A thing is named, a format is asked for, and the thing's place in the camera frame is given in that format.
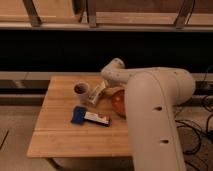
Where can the white paper cup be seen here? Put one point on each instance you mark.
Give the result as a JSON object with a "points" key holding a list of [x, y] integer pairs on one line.
{"points": [[81, 90]]}

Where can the orange ceramic bowl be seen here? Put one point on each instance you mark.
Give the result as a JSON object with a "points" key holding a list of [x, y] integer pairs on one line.
{"points": [[117, 102]]}

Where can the blue and black snack bar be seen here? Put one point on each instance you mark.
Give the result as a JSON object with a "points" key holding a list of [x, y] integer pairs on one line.
{"points": [[81, 114]]}

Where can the wooden table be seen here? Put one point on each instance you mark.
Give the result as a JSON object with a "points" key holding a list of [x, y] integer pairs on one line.
{"points": [[55, 136]]}

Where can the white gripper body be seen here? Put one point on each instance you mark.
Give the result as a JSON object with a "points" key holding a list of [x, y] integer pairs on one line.
{"points": [[111, 90]]}

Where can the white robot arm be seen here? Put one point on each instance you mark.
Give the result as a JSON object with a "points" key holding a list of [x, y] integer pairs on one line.
{"points": [[150, 96]]}

